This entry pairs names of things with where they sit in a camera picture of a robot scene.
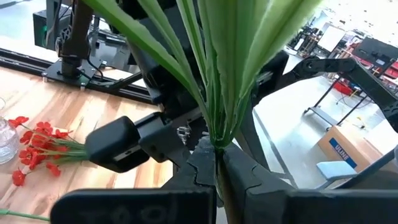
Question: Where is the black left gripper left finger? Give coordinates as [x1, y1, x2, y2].
[49, 136, 218, 224]

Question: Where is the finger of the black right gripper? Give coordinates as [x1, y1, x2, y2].
[235, 50, 290, 171]
[85, 111, 193, 174]

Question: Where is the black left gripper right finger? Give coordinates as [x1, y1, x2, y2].
[222, 142, 398, 224]

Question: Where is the blue artificial flower bunch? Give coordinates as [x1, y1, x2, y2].
[82, 0, 324, 224]

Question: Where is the red artificial flower bunch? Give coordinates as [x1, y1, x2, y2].
[7, 115, 90, 187]

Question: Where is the green flower stem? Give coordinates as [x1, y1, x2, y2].
[0, 208, 50, 223]

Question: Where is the clear glass vase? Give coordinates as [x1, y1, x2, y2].
[0, 98, 20, 165]

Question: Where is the light blue stool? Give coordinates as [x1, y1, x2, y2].
[315, 160, 359, 190]

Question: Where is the black rolling stand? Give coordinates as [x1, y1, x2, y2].
[303, 77, 369, 130]

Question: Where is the cardboard box with blue label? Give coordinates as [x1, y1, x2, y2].
[317, 124, 398, 175]

